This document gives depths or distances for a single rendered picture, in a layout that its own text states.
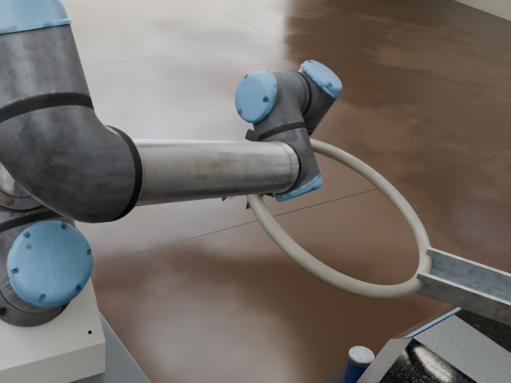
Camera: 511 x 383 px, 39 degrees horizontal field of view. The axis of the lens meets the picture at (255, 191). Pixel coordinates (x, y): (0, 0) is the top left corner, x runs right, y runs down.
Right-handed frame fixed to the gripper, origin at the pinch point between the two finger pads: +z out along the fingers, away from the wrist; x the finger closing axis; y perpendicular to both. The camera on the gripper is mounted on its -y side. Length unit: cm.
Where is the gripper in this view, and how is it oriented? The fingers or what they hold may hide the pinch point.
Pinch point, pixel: (237, 197)
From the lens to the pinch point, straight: 157.5
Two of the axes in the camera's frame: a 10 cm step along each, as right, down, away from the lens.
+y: 0.7, 6.6, -7.5
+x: 8.8, 3.1, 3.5
